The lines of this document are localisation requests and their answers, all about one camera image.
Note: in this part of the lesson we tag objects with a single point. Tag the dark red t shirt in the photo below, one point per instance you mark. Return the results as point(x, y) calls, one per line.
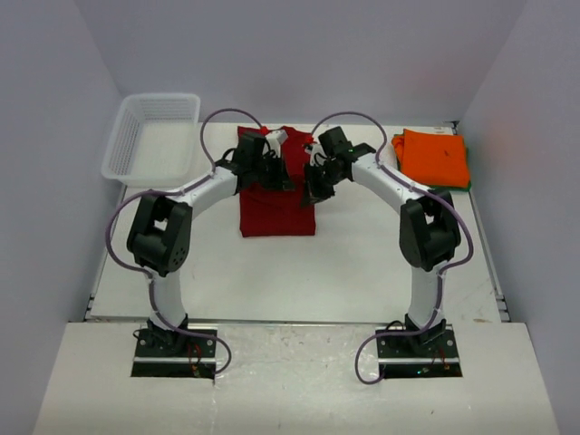
point(271, 213)

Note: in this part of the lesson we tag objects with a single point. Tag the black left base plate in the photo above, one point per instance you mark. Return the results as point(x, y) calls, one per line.
point(204, 344)

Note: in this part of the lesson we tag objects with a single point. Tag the folded green t shirt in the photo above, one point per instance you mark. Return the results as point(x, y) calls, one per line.
point(466, 186)

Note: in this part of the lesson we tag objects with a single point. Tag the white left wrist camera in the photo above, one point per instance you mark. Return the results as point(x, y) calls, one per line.
point(276, 138)

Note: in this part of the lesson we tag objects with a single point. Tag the folded orange t shirt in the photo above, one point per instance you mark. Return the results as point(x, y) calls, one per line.
point(432, 156)

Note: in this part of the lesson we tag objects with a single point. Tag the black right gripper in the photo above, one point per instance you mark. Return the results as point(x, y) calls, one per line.
point(314, 191)

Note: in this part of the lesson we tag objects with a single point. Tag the white plastic basket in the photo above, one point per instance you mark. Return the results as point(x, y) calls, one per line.
point(153, 139)

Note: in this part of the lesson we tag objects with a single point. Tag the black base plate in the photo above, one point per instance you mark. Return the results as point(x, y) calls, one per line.
point(406, 358)
point(204, 344)

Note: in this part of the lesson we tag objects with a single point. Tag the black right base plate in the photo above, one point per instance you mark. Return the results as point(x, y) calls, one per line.
point(406, 358)

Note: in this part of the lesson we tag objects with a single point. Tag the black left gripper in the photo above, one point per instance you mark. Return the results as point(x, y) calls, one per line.
point(280, 180)

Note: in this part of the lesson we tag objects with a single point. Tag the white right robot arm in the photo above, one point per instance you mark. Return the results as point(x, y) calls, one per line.
point(428, 229)

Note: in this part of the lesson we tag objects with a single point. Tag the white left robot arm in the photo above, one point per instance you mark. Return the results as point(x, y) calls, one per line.
point(160, 234)

